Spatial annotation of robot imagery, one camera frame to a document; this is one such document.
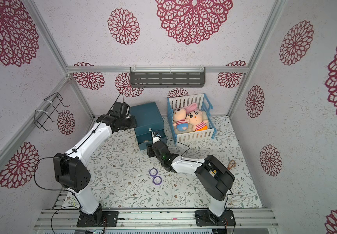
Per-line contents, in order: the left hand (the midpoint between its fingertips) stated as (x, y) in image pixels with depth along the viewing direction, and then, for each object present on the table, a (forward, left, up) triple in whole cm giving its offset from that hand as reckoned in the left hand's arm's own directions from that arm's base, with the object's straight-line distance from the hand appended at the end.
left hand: (135, 123), depth 88 cm
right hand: (-8, -11, -10) cm, 17 cm away
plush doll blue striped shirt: (+11, -28, -10) cm, 32 cm away
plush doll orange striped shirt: (+12, -38, -7) cm, 40 cm away
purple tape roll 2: (-30, -14, -21) cm, 38 cm away
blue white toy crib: (+27, -48, -11) cm, 56 cm away
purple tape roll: (-22, -11, -21) cm, 32 cm away
